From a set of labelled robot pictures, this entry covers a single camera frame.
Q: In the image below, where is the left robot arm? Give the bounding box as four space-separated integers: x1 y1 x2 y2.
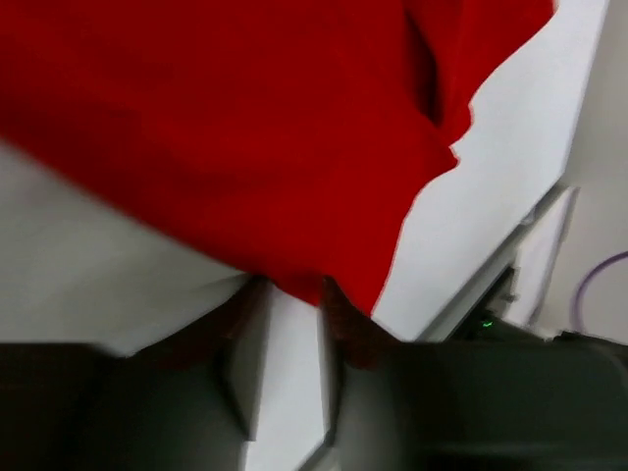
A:
1 272 627 470

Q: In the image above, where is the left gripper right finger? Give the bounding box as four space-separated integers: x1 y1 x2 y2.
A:
322 279 627 470

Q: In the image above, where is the red t-shirt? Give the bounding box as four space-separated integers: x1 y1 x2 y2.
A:
1 1 554 313

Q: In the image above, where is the aluminium rail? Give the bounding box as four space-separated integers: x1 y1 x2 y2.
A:
417 186 578 342

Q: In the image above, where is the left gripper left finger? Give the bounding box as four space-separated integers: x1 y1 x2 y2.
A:
1 279 269 470

